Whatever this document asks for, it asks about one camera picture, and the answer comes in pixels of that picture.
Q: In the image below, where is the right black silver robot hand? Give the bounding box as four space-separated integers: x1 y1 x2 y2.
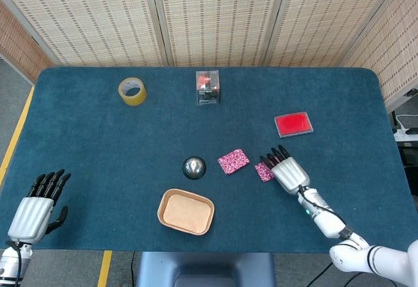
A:
260 144 311 194

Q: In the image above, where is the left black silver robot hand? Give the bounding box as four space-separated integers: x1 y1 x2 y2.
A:
7 169 72 245

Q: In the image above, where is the pink patterned card pack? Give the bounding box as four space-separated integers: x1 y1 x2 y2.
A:
254 161 276 184

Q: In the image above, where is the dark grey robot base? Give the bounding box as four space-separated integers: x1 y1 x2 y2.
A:
136 252 276 287

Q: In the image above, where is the red stamp pad case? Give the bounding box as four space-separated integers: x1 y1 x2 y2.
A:
274 111 315 139

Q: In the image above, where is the chrome black call bell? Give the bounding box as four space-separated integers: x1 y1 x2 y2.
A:
182 156 207 180

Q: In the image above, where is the tan paper tray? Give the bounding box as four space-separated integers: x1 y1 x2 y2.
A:
157 188 216 236

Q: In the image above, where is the blue felt table cover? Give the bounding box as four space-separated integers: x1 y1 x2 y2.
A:
0 67 417 255

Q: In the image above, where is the clear plastic box red black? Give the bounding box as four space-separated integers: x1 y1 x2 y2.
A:
195 70 220 107

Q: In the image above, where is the black box on shelf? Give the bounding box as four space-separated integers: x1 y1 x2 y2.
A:
400 143 418 167

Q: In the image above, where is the white power strip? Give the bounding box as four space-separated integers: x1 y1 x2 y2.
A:
393 126 418 143

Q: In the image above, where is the yellowish packing tape roll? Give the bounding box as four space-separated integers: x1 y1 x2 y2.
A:
118 76 148 107

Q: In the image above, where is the woven bamboo screen panel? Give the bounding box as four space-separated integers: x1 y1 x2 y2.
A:
150 0 290 68
0 0 164 67
264 0 409 68
341 0 418 111

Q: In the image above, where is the orange woven screen panel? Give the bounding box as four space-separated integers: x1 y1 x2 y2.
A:
0 1 55 84

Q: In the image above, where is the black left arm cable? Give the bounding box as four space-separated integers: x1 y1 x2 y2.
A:
5 240 24 283

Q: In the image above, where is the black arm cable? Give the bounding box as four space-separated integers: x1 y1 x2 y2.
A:
297 185 354 238
5 240 24 283

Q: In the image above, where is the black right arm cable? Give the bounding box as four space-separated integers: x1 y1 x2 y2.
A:
297 185 354 238

